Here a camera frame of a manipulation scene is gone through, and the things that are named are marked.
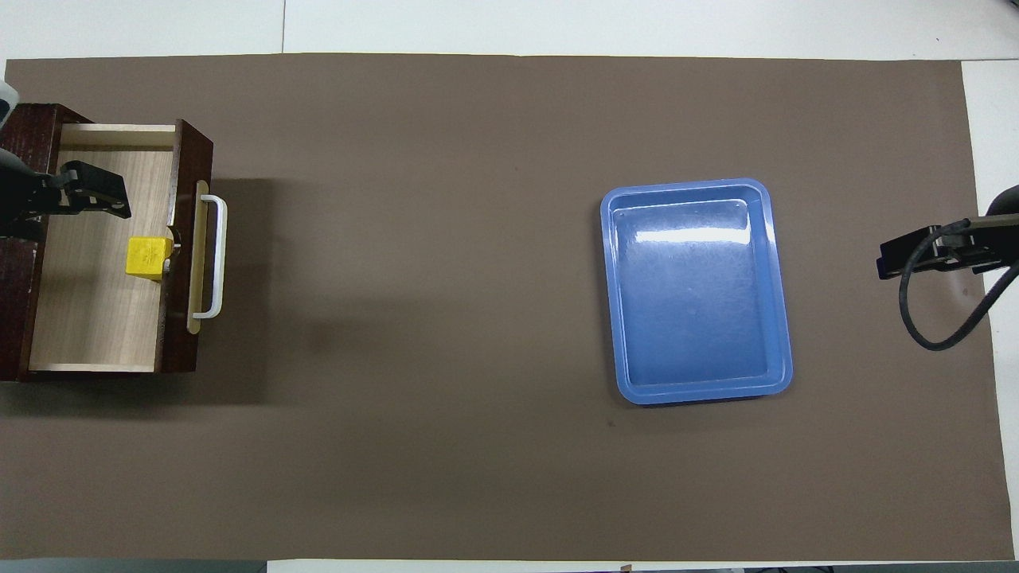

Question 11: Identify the brown table mat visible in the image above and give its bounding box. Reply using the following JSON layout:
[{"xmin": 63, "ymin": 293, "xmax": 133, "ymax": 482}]
[{"xmin": 0, "ymin": 53, "xmax": 1016, "ymax": 562}]

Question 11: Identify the yellow cube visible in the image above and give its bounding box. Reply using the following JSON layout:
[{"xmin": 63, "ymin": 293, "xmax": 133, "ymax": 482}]
[{"xmin": 125, "ymin": 236, "xmax": 175, "ymax": 283}]

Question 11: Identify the dark wooden drawer cabinet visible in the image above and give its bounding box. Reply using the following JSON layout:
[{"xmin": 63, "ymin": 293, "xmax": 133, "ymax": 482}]
[{"xmin": 0, "ymin": 103, "xmax": 93, "ymax": 384}]

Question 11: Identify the blue plastic tray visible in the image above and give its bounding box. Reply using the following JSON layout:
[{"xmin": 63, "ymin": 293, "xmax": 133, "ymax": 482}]
[{"xmin": 599, "ymin": 177, "xmax": 795, "ymax": 406}]

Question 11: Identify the wooden drawer with dark front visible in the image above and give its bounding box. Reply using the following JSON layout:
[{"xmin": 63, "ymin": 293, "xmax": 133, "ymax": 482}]
[{"xmin": 28, "ymin": 119, "xmax": 215, "ymax": 376}]

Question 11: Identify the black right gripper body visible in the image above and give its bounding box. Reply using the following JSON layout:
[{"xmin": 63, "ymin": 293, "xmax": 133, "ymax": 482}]
[{"xmin": 942, "ymin": 213, "xmax": 1019, "ymax": 276}]

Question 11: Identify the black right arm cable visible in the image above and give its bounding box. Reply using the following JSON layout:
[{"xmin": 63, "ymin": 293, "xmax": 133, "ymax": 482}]
[{"xmin": 899, "ymin": 218, "xmax": 1019, "ymax": 352}]

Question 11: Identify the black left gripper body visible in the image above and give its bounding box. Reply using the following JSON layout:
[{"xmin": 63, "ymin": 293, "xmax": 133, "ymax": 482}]
[{"xmin": 0, "ymin": 151, "xmax": 74, "ymax": 240}]

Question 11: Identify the white drawer handle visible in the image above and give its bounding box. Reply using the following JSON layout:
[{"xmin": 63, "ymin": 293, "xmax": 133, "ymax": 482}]
[{"xmin": 193, "ymin": 194, "xmax": 229, "ymax": 321}]

